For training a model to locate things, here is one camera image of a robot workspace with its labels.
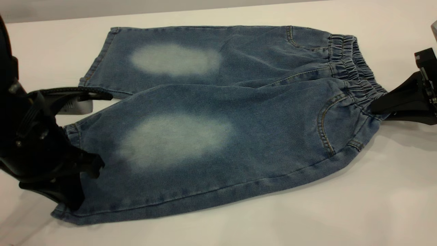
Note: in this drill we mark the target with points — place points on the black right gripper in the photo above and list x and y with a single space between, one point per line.
428 68

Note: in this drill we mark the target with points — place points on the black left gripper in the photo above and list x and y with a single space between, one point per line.
30 143

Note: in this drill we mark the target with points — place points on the blue denim shorts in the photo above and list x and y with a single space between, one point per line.
205 136

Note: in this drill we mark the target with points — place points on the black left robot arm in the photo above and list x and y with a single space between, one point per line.
5 51

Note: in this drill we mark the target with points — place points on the white tablecloth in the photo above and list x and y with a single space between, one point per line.
307 205

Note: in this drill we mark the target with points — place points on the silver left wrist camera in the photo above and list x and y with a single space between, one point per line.
82 107

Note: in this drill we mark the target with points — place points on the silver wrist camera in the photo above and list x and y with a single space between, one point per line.
82 107
434 30

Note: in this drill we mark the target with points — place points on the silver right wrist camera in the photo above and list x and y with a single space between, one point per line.
434 30

